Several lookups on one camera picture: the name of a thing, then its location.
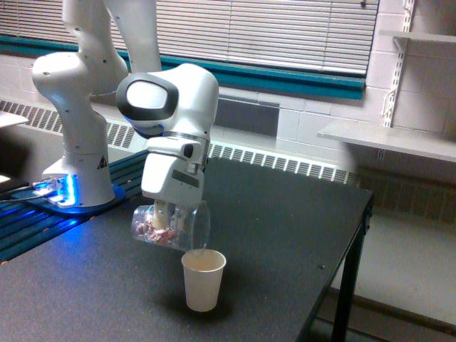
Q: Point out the white paper cup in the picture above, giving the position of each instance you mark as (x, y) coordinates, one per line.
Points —
(203, 270)

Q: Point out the lower white wall shelf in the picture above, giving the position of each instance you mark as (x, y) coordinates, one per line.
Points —
(412, 142)

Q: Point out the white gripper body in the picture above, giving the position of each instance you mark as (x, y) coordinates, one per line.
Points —
(173, 170)

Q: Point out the baseboard radiator heater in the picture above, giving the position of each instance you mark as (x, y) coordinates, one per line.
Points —
(42, 136)

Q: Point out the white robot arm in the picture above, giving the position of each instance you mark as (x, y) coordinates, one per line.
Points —
(172, 109)

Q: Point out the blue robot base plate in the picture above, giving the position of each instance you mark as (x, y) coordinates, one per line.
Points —
(55, 204)

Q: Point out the pink candies in cup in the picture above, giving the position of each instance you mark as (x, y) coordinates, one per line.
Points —
(145, 231)

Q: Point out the window blinds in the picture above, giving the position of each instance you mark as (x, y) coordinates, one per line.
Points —
(317, 36)

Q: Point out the teal window sill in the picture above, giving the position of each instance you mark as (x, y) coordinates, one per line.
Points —
(269, 80)

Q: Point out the black table leg frame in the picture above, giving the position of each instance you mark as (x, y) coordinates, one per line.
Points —
(349, 277)

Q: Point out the upper white wall shelf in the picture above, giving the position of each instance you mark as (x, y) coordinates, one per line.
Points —
(420, 35)

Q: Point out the white wall shelf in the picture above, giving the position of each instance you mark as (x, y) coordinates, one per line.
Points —
(412, 142)
(420, 35)

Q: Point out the clear plastic cup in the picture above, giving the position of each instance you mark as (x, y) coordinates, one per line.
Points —
(196, 236)

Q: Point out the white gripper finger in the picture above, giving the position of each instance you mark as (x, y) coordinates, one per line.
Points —
(181, 217)
(160, 218)

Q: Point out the white shelf bracket rail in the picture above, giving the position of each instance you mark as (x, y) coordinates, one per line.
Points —
(390, 99)

